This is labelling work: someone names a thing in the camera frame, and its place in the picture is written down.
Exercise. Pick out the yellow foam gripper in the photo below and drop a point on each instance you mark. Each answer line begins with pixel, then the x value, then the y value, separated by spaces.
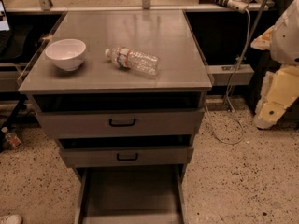
pixel 286 41

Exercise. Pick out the grey bottom drawer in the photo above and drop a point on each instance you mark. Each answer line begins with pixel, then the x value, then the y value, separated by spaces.
pixel 131 195

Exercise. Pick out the grey drawer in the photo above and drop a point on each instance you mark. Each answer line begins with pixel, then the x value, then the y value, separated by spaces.
pixel 131 195
pixel 119 114
pixel 126 151

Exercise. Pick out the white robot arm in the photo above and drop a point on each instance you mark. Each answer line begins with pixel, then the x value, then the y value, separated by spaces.
pixel 282 39

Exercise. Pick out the grey drawer cabinet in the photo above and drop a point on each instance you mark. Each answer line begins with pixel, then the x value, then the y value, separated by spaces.
pixel 165 34

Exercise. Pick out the grey top drawer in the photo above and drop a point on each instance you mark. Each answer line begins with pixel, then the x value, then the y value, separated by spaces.
pixel 119 114

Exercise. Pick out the grey middle drawer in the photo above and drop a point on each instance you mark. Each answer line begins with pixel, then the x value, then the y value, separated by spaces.
pixel 126 151

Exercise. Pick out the clear plastic water bottle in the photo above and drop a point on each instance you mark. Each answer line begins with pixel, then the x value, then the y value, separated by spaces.
pixel 128 59

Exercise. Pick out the white ceramic bowl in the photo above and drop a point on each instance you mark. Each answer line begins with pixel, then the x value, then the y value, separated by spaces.
pixel 66 54

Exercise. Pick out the small bottle on floor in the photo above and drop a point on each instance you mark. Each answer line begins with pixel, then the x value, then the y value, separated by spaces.
pixel 12 140

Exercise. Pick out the white shoe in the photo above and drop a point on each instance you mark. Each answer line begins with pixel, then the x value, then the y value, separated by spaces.
pixel 11 219

